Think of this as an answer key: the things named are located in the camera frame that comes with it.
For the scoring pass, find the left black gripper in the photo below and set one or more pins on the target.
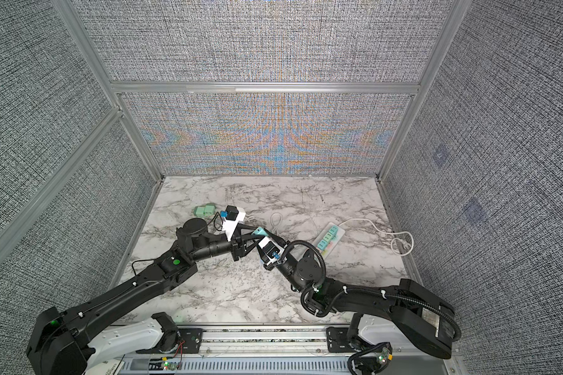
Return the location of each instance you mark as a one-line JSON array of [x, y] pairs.
[[238, 243]]

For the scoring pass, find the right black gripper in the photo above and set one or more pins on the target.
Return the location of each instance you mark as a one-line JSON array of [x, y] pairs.
[[267, 259]]

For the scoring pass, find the teal plug cube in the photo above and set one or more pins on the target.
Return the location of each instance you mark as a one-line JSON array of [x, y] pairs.
[[260, 232]]

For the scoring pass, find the long white power strip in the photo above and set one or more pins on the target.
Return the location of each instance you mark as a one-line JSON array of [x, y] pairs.
[[328, 239]]

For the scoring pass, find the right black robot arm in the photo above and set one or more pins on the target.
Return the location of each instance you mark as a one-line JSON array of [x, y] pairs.
[[425, 319]]

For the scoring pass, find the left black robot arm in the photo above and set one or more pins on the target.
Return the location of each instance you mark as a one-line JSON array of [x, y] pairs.
[[77, 339]]

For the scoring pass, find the green plug cube far-left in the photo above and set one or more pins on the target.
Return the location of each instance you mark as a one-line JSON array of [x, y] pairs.
[[199, 211]]

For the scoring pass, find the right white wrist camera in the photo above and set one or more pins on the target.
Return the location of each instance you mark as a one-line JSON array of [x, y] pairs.
[[267, 240]]

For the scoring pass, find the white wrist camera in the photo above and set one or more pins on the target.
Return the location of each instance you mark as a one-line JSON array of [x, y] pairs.
[[232, 216], [267, 240]]

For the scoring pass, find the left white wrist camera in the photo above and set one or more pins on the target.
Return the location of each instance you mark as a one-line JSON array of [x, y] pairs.
[[232, 216]]

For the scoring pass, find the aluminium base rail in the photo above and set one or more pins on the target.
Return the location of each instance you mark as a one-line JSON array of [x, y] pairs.
[[368, 347]]

